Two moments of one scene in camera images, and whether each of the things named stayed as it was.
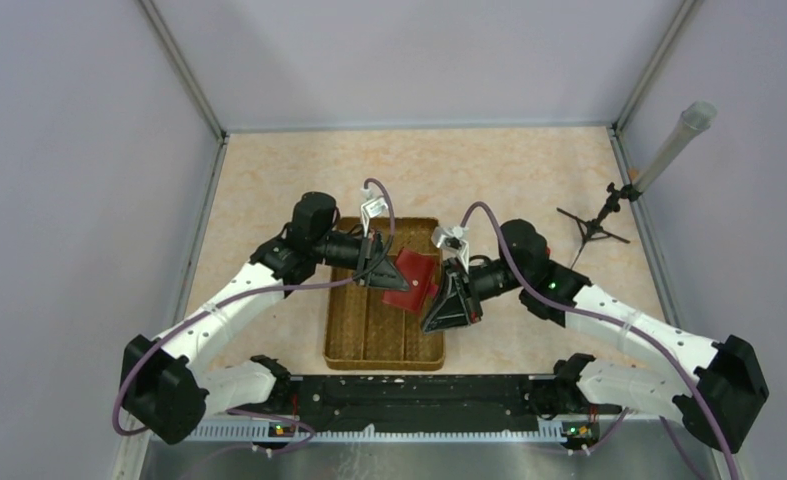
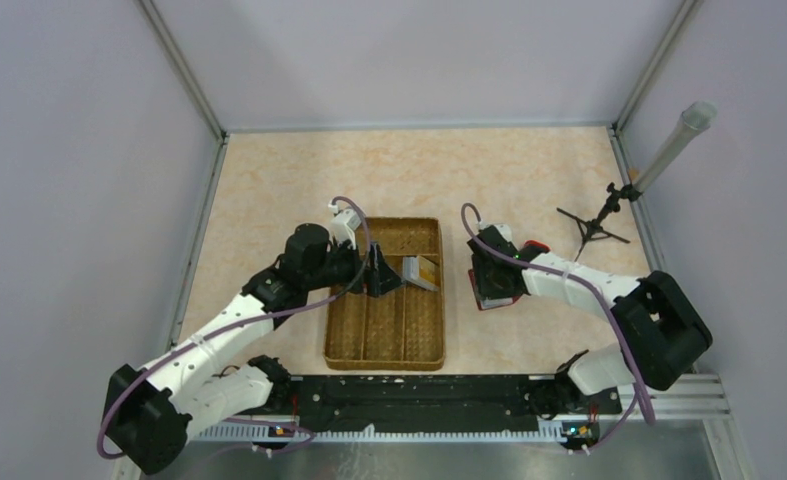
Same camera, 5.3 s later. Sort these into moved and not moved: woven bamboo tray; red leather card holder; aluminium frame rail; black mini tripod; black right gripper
Moved: red leather card holder; black right gripper
Not moved: black mini tripod; woven bamboo tray; aluminium frame rail
